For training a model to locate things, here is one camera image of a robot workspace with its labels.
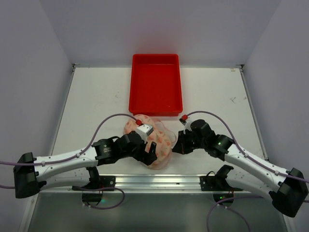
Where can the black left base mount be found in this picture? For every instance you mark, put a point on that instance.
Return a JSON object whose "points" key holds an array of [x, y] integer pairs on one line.
{"points": [[95, 197]]}

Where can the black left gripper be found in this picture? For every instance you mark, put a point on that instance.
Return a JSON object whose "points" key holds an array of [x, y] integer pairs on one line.
{"points": [[143, 153]]}

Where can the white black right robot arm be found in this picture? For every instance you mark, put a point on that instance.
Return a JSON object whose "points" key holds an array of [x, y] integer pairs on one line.
{"points": [[285, 189]]}

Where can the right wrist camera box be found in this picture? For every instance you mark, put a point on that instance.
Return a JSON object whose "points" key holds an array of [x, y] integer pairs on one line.
{"points": [[186, 121]]}

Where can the pink tulip mesh laundry bag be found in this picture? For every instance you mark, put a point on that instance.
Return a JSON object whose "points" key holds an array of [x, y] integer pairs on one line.
{"points": [[164, 139]]}

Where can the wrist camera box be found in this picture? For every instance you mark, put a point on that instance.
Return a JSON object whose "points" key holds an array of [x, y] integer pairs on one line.
{"points": [[186, 121], [144, 131]]}

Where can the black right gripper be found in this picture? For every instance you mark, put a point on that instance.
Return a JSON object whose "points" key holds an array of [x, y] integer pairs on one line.
{"points": [[184, 141]]}

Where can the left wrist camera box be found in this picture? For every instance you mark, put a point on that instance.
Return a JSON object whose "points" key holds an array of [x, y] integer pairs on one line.
{"points": [[144, 131]]}

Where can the aluminium mounting rail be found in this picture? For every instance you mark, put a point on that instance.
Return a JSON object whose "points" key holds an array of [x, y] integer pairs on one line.
{"points": [[151, 183]]}

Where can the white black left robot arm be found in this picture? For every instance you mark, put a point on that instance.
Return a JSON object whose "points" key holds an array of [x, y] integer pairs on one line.
{"points": [[78, 169]]}

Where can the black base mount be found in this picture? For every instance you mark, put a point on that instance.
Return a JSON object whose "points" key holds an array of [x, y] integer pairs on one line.
{"points": [[95, 197], [217, 191]]}

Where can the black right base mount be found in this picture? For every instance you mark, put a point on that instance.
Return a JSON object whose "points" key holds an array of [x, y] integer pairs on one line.
{"points": [[217, 191]]}

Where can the red plastic tray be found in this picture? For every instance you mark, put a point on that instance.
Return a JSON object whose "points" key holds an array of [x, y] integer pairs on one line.
{"points": [[155, 86]]}

